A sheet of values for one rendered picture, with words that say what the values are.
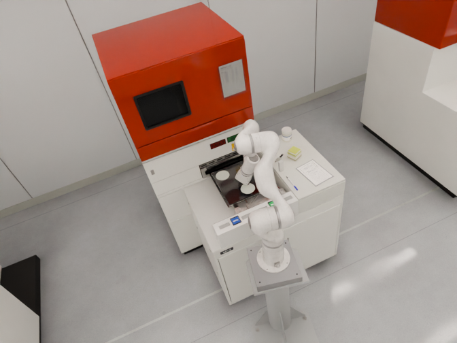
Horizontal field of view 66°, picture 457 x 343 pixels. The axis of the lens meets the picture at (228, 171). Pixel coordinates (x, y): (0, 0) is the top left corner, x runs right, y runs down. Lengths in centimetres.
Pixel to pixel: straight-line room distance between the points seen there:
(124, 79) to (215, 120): 64
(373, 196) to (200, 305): 187
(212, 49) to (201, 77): 17
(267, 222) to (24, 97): 270
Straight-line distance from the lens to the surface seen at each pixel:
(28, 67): 364
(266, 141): 173
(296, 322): 285
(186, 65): 207
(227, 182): 247
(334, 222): 266
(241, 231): 218
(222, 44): 210
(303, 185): 231
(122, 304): 323
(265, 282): 202
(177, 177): 255
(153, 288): 319
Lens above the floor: 265
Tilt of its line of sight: 44 degrees down
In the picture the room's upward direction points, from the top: 12 degrees counter-clockwise
